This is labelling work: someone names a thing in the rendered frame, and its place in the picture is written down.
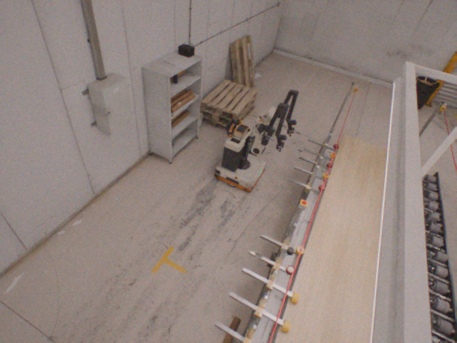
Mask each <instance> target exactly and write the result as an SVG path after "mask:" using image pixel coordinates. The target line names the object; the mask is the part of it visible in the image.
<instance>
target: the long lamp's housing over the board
mask: <svg viewBox="0 0 457 343"><path fill-rule="evenodd" d="M402 92H403V77H402V76H399V77H398V78H397V79H396V80H395V81H394V93H393V101H392V116H391V124H390V139H389V147H388V162H387V170H386V184H385V192H384V207H383V215H382V230H381V238H380V245H379V261H378V269H377V283H376V291H375V306H374V314H373V328H372V336H371V343H394V326H395V304H396V262H397V240H398V219H399V176H400V155H401V113H402Z"/></svg>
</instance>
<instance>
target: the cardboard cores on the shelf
mask: <svg viewBox="0 0 457 343"><path fill-rule="evenodd" d="M184 73H185V69H184V70H183V71H181V72H179V73H178V74H177V76H178V77H179V76H181V75H182V74H184ZM194 98H195V94H193V91H192V90H189V91H187V92H186V89H185V88H184V89H183V90H182V91H180V92H179V93H177V94H176V95H174V96H172V97H171V113H173V112H174V111H176V110H177V109H179V108H180V107H182V106H183V105H185V104H186V103H188V102H189V101H191V100H192V99H194ZM189 114H190V112H189V111H188V110H186V111H185V112H183V111H182V112H180V113H179V114H178V115H177V116H175V117H174V118H172V119H171V128H174V126H176V125H177V124H178V123H179V122H180V121H182V120H183V119H184V118H186V117H187V115H189Z"/></svg>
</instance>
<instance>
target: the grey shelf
mask: <svg viewBox="0 0 457 343"><path fill-rule="evenodd" d="M163 61H164V62H163ZM165 62H167V63H165ZM169 63H170V64H169ZM171 64H172V65H171ZM174 65H175V66H174ZM200 66H201V69H200ZM184 69H185V73H184V74H182V75H181V76H179V77H177V80H178V83H177V84H174V83H173V80H172V81H170V77H172V76H174V75H175V74H178V73H179V72H181V71H183V70H184ZM202 69H203V57H202V56H199V55H196V54H195V55H194V56H192V57H190V58H188V57H185V56H182V55H179V54H178V50H176V51H174V52H172V53H170V54H168V55H166V56H163V57H161V58H159V59H157V60H155V61H153V62H151V63H148V64H147V65H144V66H143V67H141V70H142V78H143V91H144V99H145V107H146V120H147V128H148V142H149V149H150V155H152V153H151V151H152V152H153V153H155V154H158V155H160V156H162V157H164V158H166V159H168V160H169V164H172V157H173V156H175V154H176V153H177V152H178V151H179V150H181V149H182V148H183V147H185V145H187V143H188V142H190V141H191V140H192V139H193V138H194V137H195V136H196V139H198V138H199V114H200V103H201V81H202ZM199 78H200V81H199ZM166 79H167V83H166ZM184 88H185V89H186V92H187V91H189V90H192V91H193V94H195V98H194V99H192V100H191V101H189V102H188V103H186V104H185V105H183V106H182V107H180V108H179V109H177V110H176V111H174V112H173V113H171V97H172V96H174V95H176V94H177V93H179V92H180V91H182V90H183V89H184ZM198 103H199V106H198ZM186 110H188V111H189V112H190V114H189V115H187V117H186V118H184V119H183V120H182V121H180V122H179V123H178V124H177V125H176V126H174V128H171V119H172V118H174V117H175V116H177V115H178V114H179V113H180V112H182V111H183V112H185V111H186ZM197 118H198V119H197ZM167 121H168V126H167Z"/></svg>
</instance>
